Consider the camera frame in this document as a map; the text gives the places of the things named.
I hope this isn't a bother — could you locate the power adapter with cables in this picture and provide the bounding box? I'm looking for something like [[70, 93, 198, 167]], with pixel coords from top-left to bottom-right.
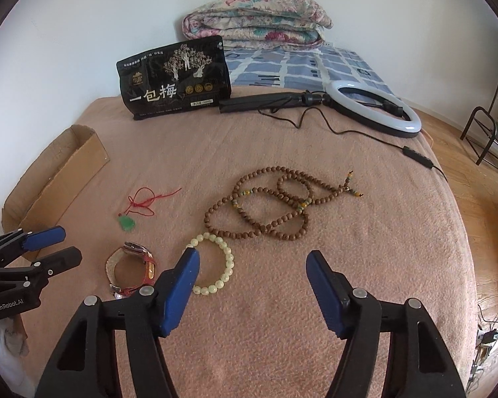
[[473, 315, 498, 382]]

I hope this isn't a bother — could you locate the black snack bag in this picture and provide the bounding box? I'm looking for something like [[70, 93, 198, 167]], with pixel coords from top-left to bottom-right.
[[116, 35, 232, 122]]

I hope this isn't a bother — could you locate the black metal rack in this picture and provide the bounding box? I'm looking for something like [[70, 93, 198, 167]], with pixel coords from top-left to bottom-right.
[[460, 33, 498, 175]]

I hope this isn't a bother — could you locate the person's left hand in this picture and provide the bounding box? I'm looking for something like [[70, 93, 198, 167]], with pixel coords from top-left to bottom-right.
[[0, 321, 29, 358]]

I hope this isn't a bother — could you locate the red strap wristwatch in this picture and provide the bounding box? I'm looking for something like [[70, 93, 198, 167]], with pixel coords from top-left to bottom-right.
[[105, 241, 157, 299]]

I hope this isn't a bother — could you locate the white ring light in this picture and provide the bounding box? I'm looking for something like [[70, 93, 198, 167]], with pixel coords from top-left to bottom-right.
[[324, 81, 423, 138]]

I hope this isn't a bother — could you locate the black ring light cable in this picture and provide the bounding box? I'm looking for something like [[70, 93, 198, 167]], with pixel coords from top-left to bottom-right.
[[257, 105, 447, 181]]

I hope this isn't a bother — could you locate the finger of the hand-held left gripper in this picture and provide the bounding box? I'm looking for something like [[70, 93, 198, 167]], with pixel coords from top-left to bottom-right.
[[0, 246, 83, 296], [0, 226, 66, 264]]

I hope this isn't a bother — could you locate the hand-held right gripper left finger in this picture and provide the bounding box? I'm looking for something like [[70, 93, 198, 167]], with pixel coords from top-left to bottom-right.
[[34, 248, 201, 398]]

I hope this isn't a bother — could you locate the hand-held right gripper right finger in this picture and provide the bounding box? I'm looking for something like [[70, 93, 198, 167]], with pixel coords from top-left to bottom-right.
[[306, 250, 467, 398]]

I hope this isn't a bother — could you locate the folded floral quilt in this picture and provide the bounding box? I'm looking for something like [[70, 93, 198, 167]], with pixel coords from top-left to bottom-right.
[[182, 0, 333, 50]]

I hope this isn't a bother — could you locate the blue checked bed sheet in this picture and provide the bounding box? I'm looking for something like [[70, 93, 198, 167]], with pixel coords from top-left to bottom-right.
[[224, 43, 393, 96]]

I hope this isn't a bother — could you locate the black folded tripod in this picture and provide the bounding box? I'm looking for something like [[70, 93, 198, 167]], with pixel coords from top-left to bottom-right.
[[218, 91, 330, 115]]

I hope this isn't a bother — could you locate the pale bead bracelet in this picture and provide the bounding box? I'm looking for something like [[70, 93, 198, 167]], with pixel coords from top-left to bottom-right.
[[185, 232, 235, 296]]

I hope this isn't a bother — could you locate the green pendant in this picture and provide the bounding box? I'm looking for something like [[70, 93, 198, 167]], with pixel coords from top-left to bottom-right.
[[117, 186, 182, 232]]

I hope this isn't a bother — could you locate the cardboard box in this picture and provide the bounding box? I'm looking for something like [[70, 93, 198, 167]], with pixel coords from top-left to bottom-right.
[[1, 124, 111, 262]]

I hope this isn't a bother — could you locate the wooden bead necklace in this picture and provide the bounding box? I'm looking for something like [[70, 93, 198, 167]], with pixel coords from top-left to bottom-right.
[[205, 166, 364, 241]]

